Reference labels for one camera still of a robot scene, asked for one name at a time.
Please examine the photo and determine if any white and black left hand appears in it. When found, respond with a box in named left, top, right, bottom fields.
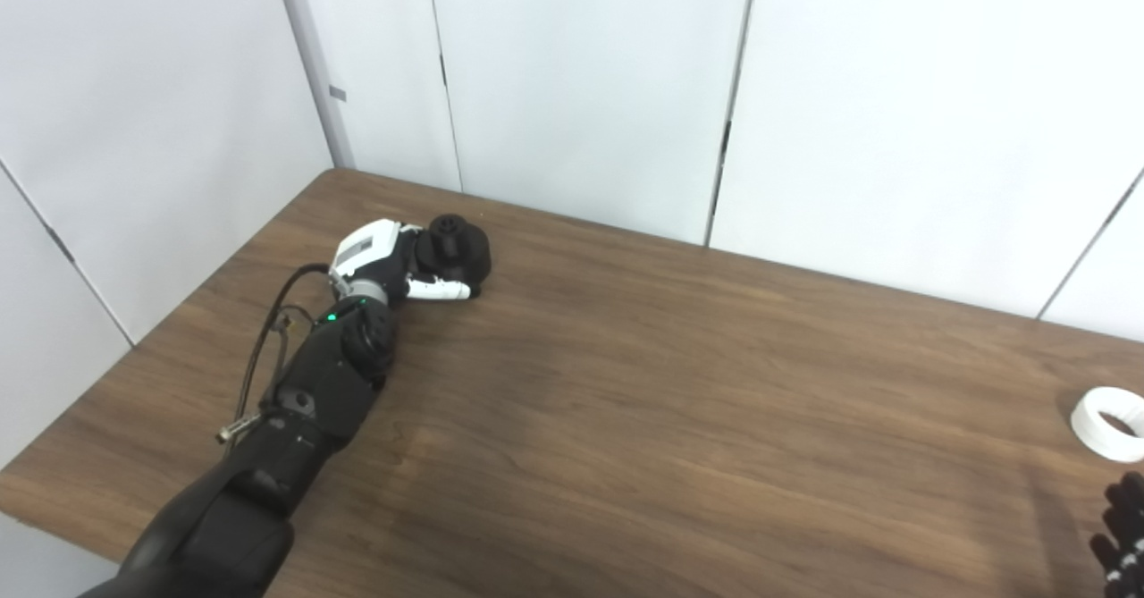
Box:
left=328, top=218, right=484, bottom=306

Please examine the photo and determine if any white and black right hand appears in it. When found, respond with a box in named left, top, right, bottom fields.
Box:
left=1089, top=471, right=1144, bottom=598

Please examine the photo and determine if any round black stepped part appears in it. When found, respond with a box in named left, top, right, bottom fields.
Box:
left=414, top=214, right=492, bottom=288

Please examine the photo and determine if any white toothed ring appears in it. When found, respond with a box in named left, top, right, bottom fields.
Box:
left=1071, top=387, right=1144, bottom=463

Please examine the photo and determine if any thin left wire yellow connector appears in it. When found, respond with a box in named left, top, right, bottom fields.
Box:
left=273, top=307, right=315, bottom=349

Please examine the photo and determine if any gray wall post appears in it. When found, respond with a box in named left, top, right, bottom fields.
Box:
left=271, top=0, right=357, bottom=170

